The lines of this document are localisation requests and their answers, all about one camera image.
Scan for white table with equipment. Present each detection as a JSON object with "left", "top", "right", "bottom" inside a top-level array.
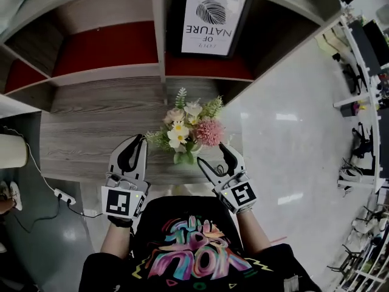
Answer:
[{"left": 332, "top": 7, "right": 389, "bottom": 191}]

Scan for black wristband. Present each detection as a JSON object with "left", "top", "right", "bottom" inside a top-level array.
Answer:
[{"left": 106, "top": 215, "right": 134, "bottom": 228}]

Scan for black computer monitor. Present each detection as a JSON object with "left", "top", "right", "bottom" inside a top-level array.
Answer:
[{"left": 348, "top": 19, "right": 389, "bottom": 77}]

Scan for white storage rack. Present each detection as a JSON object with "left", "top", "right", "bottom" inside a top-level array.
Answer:
[{"left": 337, "top": 254, "right": 389, "bottom": 292}]

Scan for white power cable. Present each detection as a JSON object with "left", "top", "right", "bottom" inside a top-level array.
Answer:
[{"left": 1, "top": 126, "right": 58, "bottom": 192}]

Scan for black framed leaf print picture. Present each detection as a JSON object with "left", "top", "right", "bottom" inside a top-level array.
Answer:
[{"left": 168, "top": 0, "right": 253, "bottom": 60}]

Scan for wooden shelf unit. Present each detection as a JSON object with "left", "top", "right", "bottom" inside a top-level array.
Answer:
[{"left": 0, "top": 0, "right": 344, "bottom": 114}]

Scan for person's right forearm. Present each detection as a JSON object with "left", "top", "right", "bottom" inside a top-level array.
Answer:
[{"left": 238, "top": 210, "right": 272, "bottom": 257}]

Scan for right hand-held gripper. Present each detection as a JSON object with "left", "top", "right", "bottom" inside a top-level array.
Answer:
[{"left": 196, "top": 143, "right": 258, "bottom": 215}]

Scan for large white ribbed cylinder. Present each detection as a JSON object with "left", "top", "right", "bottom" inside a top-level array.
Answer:
[{"left": 0, "top": 133, "right": 30, "bottom": 169}]

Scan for long black power cable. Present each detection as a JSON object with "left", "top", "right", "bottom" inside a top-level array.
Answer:
[{"left": 12, "top": 198, "right": 64, "bottom": 234}]

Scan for white ceramic vase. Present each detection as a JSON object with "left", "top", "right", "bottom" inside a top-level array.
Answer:
[{"left": 179, "top": 143, "right": 204, "bottom": 158}]

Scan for person's black printed t-shirt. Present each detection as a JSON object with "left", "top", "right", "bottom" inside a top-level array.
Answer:
[{"left": 78, "top": 195, "right": 323, "bottom": 292}]

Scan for black office chair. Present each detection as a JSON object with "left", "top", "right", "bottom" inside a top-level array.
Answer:
[{"left": 351, "top": 122, "right": 376, "bottom": 160}]

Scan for person's left forearm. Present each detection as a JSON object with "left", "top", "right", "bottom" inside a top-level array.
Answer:
[{"left": 99, "top": 222, "right": 134, "bottom": 260}]

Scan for pink and white artificial flowers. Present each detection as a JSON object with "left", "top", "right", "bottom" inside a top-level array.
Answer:
[{"left": 144, "top": 86, "right": 235, "bottom": 165}]

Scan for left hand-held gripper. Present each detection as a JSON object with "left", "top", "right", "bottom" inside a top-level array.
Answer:
[{"left": 101, "top": 134, "right": 151, "bottom": 220}]

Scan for group of black metal chairs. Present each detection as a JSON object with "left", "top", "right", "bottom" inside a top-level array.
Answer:
[{"left": 326, "top": 205, "right": 389, "bottom": 279}]

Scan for white power strip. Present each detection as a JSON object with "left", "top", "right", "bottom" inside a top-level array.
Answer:
[{"left": 53, "top": 187, "right": 77, "bottom": 206}]

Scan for short black power cable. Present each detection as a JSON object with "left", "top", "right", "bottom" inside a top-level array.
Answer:
[{"left": 71, "top": 203, "right": 106, "bottom": 219}]

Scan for grey wooden shelf desk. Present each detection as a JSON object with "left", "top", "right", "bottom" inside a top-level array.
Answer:
[{"left": 0, "top": 0, "right": 344, "bottom": 185}]

